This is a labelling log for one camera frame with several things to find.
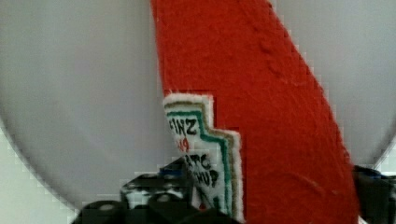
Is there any grey round plate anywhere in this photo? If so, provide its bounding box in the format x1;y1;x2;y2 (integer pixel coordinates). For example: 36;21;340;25
1;0;395;207

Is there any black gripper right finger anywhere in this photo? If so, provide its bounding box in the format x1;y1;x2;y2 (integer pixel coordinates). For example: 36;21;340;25
352;166;396;224

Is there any red felt ketchup bottle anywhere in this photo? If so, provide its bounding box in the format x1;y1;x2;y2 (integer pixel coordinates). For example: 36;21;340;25
150;0;360;224

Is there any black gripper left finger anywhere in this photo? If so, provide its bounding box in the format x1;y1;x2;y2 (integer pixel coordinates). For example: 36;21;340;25
71;159;240;224

